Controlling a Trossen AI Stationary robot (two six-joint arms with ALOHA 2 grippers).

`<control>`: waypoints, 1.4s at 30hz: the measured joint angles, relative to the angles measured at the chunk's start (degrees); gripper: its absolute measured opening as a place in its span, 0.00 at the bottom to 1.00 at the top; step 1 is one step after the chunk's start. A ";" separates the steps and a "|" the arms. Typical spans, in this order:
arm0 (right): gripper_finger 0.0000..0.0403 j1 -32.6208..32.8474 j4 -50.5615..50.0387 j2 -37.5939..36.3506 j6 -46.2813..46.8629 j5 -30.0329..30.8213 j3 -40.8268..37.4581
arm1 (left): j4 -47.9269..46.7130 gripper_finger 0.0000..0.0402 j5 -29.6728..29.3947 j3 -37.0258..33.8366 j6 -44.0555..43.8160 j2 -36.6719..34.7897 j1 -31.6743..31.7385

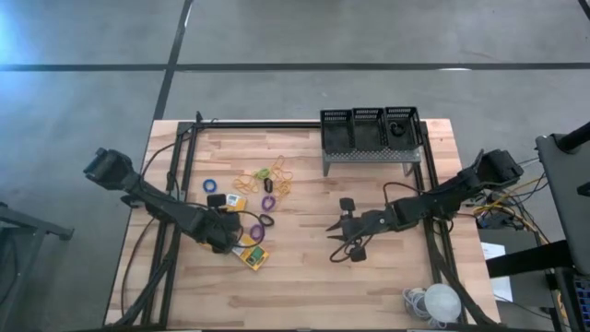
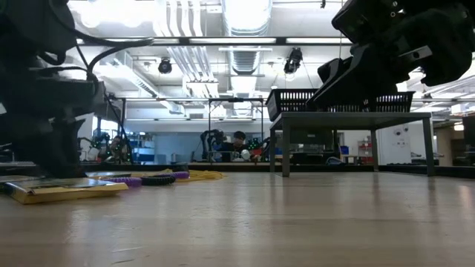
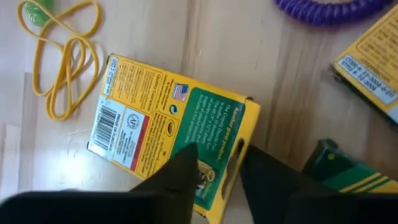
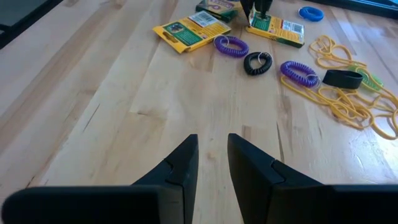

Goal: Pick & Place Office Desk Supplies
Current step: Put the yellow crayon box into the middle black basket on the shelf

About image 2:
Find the red cart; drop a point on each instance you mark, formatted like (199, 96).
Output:
(365, 154)

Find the yellow rubber band pile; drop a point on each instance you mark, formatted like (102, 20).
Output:
(208, 175)

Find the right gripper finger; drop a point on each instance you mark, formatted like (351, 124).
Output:
(332, 70)
(363, 74)

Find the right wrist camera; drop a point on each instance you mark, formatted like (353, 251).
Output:
(363, 18)

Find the blue storage bin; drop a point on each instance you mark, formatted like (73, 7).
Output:
(344, 150)

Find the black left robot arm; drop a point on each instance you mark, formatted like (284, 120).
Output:
(33, 29)

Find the person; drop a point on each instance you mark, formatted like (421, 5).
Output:
(237, 144)
(118, 148)

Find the large black hanging camera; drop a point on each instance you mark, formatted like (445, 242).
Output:
(293, 61)

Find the small black hanging camera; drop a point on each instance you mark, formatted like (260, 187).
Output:
(165, 66)

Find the black plastic mesh basket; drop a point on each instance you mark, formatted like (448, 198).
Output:
(393, 102)
(289, 102)
(356, 107)

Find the background black robot arm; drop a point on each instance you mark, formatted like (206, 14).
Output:
(213, 142)
(97, 142)

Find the silver ventilation duct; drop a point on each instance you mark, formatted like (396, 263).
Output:
(246, 18)

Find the grey perforated metal shelf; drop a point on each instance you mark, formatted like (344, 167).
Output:
(352, 119)

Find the blue storage shelf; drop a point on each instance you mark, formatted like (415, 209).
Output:
(144, 150)

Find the background black workstation frame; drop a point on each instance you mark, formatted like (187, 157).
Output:
(236, 99)

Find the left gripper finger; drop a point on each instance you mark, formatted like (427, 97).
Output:
(48, 148)

